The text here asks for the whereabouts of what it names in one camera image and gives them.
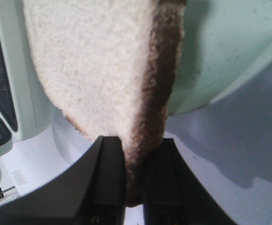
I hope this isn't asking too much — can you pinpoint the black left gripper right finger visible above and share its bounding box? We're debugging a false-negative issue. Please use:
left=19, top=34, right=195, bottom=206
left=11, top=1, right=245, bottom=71
left=143, top=138, right=234, bottom=225

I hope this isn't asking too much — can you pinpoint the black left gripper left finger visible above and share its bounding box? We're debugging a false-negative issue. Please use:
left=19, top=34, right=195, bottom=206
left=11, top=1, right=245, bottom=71
left=0, top=136, right=125, bottom=225

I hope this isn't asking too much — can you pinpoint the light green round plate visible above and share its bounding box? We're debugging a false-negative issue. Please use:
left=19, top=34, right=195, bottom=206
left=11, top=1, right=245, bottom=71
left=169, top=0, right=272, bottom=115

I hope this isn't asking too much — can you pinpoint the white paper sheet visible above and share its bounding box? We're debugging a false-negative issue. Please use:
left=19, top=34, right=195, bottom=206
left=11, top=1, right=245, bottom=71
left=0, top=124, right=72, bottom=197

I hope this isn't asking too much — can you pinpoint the bread slice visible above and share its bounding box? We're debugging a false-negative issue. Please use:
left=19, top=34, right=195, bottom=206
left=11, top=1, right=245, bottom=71
left=23, top=0, right=187, bottom=207

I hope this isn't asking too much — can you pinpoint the green breakfast maker base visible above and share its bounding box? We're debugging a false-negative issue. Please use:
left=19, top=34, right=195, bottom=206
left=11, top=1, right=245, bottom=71
left=0, top=0, right=40, bottom=181

